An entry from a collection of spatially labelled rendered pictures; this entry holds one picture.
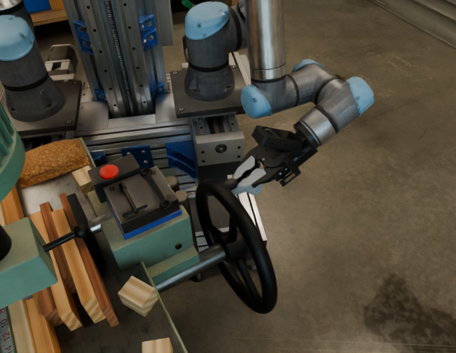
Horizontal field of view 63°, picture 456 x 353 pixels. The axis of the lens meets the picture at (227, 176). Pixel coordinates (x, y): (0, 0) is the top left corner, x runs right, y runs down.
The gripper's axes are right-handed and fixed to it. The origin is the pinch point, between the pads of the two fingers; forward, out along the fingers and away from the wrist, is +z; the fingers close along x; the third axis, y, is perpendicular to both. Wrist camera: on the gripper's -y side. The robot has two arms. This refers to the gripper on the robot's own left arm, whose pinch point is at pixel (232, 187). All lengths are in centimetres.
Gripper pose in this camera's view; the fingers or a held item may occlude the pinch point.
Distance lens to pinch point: 80.7
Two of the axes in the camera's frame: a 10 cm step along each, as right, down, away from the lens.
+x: -4.5, -6.4, 6.2
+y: 4.4, 4.5, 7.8
